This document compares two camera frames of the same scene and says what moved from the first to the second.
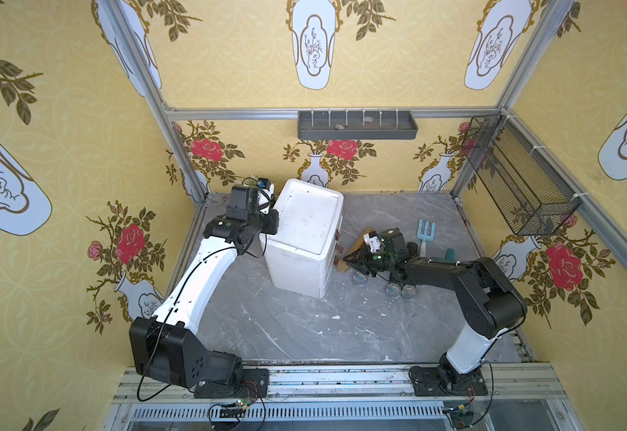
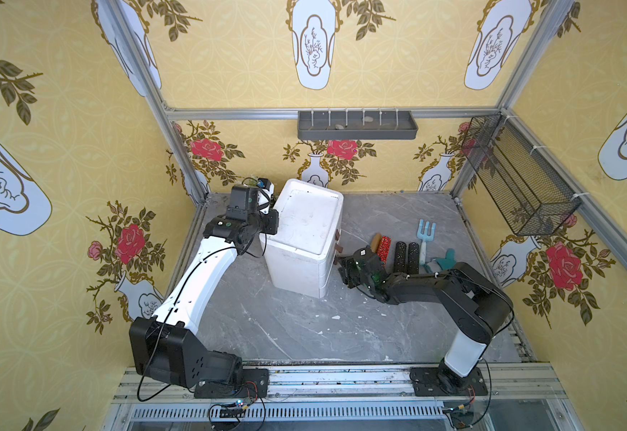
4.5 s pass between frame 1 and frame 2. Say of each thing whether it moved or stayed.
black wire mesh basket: stayed
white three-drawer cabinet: stayed
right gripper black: moved
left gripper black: stayed
